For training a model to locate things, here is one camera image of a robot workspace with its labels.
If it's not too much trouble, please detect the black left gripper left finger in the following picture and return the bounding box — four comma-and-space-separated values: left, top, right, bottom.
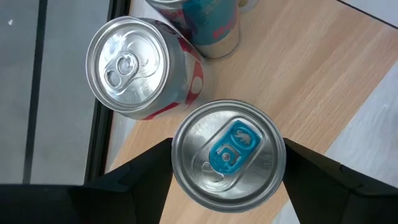
0, 138, 174, 224

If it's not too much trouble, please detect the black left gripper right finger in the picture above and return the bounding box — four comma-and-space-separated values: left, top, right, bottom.
282, 138, 398, 224

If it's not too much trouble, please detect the blue silver Red Bull can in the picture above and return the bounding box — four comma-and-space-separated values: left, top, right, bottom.
170, 99, 287, 214
146, 0, 240, 60

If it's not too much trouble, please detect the silver Diet Coke can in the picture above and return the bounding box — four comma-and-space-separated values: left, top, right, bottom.
85, 16, 206, 121

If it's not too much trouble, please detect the black table frame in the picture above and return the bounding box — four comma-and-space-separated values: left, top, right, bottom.
83, 0, 132, 185

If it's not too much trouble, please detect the wooden shelf with black frame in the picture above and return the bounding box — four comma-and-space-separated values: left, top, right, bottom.
104, 0, 398, 224

